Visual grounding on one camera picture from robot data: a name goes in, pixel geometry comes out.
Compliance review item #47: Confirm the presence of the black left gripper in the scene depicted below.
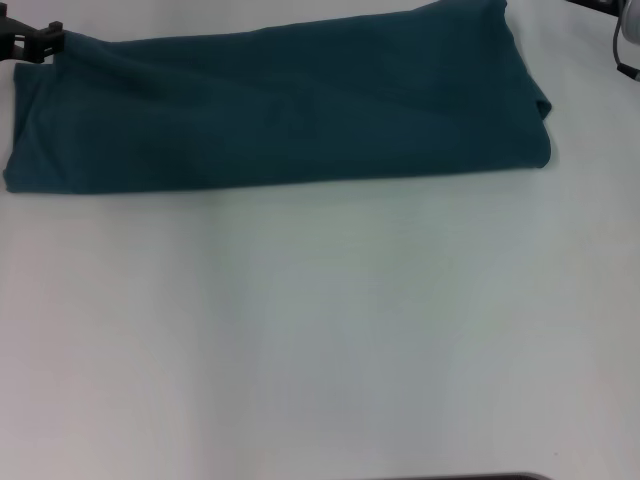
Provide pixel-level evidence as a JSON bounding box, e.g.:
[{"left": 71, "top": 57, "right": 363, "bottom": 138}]
[{"left": 0, "top": 0, "right": 65, "bottom": 66}]

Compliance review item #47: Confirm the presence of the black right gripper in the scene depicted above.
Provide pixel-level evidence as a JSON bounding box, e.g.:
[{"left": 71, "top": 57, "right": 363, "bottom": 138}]
[{"left": 569, "top": 0, "right": 624, "bottom": 16}]

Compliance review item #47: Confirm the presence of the teal blue printed t-shirt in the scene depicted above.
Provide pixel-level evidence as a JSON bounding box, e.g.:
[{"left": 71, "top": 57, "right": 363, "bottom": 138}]
[{"left": 2, "top": 0, "right": 554, "bottom": 194}]

